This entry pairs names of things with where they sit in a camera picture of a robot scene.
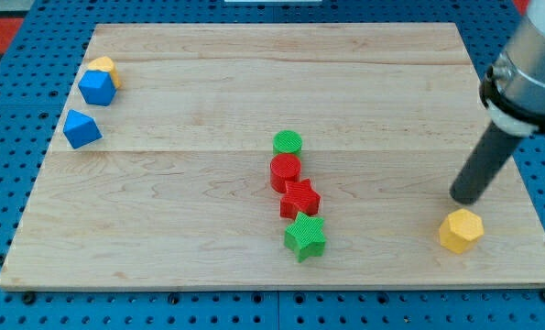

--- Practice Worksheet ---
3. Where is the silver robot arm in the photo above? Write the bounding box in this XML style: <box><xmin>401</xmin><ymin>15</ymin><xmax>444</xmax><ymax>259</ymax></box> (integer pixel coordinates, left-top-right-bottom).
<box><xmin>480</xmin><ymin>0</ymin><xmax>545</xmax><ymax>138</ymax></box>

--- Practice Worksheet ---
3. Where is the red cylinder block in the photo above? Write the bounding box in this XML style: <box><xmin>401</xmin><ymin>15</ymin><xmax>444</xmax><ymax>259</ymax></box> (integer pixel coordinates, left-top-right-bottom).
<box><xmin>269</xmin><ymin>153</ymin><xmax>301</xmax><ymax>193</ymax></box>

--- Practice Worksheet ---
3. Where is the wooden board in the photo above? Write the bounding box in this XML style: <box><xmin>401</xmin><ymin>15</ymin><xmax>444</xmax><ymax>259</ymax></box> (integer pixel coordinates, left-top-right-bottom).
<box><xmin>0</xmin><ymin>23</ymin><xmax>545</xmax><ymax>292</ymax></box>

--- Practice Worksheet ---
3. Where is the green cylinder block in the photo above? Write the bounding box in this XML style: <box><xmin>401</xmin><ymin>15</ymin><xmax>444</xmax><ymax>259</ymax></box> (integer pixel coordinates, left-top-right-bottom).
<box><xmin>272</xmin><ymin>130</ymin><xmax>302</xmax><ymax>157</ymax></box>

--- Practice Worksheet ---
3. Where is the red star block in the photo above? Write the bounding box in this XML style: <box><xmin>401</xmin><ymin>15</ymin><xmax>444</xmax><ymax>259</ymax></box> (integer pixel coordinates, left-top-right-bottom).
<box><xmin>279</xmin><ymin>179</ymin><xmax>321</xmax><ymax>220</ymax></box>

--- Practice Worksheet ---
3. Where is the green star block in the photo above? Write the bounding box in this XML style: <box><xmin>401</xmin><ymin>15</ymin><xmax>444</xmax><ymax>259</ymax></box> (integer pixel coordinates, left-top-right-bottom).
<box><xmin>284</xmin><ymin>212</ymin><xmax>326</xmax><ymax>263</ymax></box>

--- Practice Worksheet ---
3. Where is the blue pentagon block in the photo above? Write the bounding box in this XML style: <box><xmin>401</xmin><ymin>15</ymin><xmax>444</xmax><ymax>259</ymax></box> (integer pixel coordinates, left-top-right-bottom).
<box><xmin>78</xmin><ymin>71</ymin><xmax>116</xmax><ymax>106</ymax></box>

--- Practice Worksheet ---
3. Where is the blue cube block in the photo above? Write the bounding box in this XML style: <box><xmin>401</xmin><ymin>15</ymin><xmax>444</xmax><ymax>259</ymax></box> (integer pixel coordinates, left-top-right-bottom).
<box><xmin>62</xmin><ymin>109</ymin><xmax>103</xmax><ymax>149</ymax></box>

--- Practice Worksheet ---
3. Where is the yellow block behind blue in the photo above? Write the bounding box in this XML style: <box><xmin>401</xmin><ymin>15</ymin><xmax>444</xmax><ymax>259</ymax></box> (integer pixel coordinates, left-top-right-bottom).
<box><xmin>87</xmin><ymin>56</ymin><xmax>122</xmax><ymax>89</ymax></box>

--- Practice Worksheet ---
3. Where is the yellow hexagon block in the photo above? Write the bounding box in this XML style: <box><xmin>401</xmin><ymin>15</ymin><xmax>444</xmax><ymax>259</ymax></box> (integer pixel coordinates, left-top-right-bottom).
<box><xmin>439</xmin><ymin>208</ymin><xmax>485</xmax><ymax>254</ymax></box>

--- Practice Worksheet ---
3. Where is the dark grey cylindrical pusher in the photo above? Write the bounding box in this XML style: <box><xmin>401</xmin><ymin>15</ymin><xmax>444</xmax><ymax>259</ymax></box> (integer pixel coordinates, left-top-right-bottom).
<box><xmin>449</xmin><ymin>122</ymin><xmax>522</xmax><ymax>205</ymax></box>

